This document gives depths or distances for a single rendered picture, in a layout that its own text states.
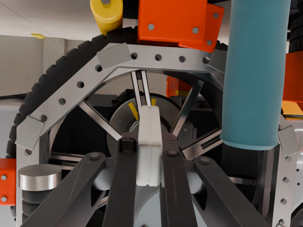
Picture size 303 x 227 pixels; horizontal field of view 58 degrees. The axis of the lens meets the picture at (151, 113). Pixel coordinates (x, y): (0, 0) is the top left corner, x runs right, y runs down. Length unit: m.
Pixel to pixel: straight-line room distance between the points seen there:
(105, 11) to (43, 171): 0.31
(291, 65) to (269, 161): 0.44
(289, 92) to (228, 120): 0.57
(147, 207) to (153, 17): 0.32
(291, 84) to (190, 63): 0.53
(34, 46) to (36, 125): 4.19
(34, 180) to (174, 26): 0.35
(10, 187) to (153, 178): 0.42
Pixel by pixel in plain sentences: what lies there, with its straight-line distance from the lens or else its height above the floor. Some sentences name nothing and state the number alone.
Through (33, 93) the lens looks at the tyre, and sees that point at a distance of 0.62.
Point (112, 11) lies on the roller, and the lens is 0.53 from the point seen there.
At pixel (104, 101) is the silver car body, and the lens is 2.44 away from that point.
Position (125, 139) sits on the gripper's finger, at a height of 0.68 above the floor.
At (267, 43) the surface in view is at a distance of 0.43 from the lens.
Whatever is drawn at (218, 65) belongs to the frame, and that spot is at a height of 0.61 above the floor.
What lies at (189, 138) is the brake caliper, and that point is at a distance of 1.05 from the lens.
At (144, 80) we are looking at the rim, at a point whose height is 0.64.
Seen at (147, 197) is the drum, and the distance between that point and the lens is 0.39.
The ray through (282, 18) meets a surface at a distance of 0.45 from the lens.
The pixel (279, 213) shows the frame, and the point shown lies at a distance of 0.65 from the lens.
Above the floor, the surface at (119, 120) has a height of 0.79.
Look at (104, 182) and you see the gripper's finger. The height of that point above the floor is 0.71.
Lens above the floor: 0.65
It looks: 6 degrees up
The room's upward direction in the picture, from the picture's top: 177 degrees counter-clockwise
